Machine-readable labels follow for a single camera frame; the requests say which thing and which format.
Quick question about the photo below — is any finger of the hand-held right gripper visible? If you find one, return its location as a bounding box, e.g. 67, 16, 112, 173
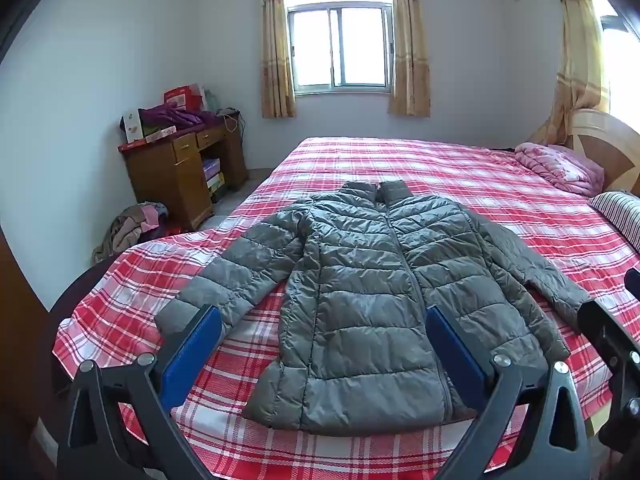
577, 300, 640, 396

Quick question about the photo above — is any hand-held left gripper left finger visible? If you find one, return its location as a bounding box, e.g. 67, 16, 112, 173
56, 304, 224, 480

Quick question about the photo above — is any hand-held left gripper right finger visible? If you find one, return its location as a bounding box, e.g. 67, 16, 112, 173
425, 305, 591, 480

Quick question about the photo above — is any grey puffer jacket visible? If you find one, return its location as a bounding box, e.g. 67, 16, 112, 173
154, 180, 593, 436

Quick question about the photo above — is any pile of clothes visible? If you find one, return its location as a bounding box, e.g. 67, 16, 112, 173
91, 202, 169, 263

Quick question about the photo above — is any striped pillow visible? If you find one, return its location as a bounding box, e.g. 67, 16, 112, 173
587, 190, 640, 253

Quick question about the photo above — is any pink folded quilt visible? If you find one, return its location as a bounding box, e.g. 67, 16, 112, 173
514, 142, 606, 197

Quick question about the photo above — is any brown wooden door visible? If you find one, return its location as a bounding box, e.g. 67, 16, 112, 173
0, 232, 56, 480

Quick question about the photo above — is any bed with red plaid sheet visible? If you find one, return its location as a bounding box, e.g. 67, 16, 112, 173
52, 136, 640, 480

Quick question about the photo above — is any brown wooden desk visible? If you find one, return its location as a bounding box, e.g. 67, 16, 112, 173
117, 122, 249, 231

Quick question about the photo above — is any wooden headboard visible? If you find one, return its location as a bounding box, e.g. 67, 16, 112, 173
530, 107, 640, 201

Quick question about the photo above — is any flat red patterned box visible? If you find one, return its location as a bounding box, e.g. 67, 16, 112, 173
118, 125, 178, 153

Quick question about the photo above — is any white printed box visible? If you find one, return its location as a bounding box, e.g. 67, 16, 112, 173
121, 110, 146, 143

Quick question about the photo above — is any purple cloth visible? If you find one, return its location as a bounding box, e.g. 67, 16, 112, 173
138, 102, 223, 133

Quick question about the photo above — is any red cardboard box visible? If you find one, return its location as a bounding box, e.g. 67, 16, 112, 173
164, 85, 206, 111

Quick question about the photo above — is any tied yellow curtain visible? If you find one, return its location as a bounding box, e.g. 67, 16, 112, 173
527, 0, 612, 146

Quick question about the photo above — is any large bright window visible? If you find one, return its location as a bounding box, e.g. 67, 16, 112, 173
585, 0, 640, 126

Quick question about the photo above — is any beige patterned curtain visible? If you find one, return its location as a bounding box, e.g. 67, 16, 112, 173
258, 0, 297, 120
387, 0, 432, 118

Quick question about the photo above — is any sliding window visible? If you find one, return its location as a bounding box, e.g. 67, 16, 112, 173
282, 0, 393, 96

